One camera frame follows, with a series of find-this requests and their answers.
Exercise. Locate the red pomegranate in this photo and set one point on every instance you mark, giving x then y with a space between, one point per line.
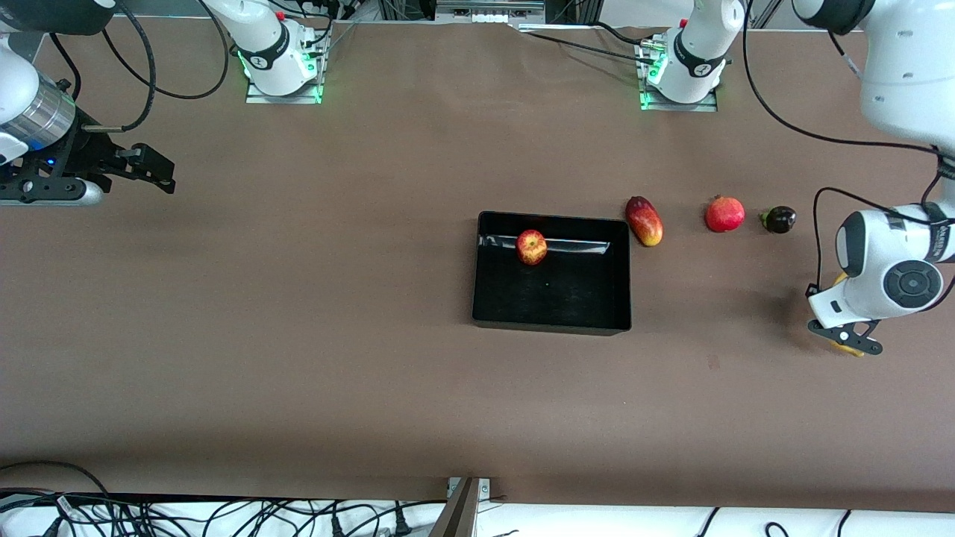
724 214

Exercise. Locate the black plastic box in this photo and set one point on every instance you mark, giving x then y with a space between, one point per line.
567 291

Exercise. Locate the brown table cover sheet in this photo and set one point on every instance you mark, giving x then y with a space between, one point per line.
373 149

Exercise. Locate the yellow banana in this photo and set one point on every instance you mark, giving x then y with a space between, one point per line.
853 350

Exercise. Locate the red yellow apple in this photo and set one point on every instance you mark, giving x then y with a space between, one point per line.
531 247

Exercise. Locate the aluminium profile beam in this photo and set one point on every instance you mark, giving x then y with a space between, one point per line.
459 514

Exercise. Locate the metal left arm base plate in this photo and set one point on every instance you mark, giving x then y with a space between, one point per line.
709 107

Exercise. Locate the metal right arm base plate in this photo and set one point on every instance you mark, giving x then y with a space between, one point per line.
257 97

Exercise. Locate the grey power strip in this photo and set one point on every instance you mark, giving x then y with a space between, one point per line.
489 11

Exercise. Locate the white cloth sheet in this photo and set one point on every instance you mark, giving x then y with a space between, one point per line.
597 523

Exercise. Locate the silver metal bracket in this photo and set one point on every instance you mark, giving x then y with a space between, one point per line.
485 488

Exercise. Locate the dark purple mangosteen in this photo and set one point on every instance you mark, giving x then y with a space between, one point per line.
780 220

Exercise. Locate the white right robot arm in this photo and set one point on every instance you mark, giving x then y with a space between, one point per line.
261 37

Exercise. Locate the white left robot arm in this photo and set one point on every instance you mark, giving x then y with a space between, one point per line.
906 74

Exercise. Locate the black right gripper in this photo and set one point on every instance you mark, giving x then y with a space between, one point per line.
83 155

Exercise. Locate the red yellow mango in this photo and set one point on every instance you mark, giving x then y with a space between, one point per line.
644 221

